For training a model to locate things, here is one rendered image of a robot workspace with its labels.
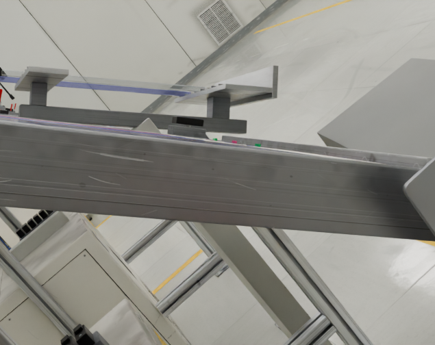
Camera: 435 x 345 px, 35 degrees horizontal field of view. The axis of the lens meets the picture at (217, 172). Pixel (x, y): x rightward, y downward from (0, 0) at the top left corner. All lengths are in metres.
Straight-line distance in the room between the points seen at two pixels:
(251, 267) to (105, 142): 1.04
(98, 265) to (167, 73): 6.88
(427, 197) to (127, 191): 0.24
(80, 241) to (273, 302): 0.67
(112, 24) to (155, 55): 0.64
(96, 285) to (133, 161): 1.53
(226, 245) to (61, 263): 0.65
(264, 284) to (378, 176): 0.98
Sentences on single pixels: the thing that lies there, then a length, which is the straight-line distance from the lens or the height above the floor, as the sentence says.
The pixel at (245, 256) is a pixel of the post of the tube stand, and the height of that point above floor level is 0.45.
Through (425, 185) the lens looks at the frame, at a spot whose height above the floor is 0.75.
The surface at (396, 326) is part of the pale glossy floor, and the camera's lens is 1.85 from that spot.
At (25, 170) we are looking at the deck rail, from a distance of 0.52.
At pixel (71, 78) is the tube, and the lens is 1.45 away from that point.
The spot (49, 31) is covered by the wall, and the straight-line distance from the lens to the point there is 8.67.
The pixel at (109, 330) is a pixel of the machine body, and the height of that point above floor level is 0.62.
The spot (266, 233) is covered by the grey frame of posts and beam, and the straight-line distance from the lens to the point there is 1.32.
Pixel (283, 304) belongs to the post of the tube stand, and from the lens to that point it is 1.59.
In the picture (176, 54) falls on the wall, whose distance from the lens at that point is 8.85.
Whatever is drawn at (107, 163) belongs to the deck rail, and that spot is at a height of 0.92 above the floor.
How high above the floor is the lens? 0.98
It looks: 14 degrees down
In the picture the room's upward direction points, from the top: 39 degrees counter-clockwise
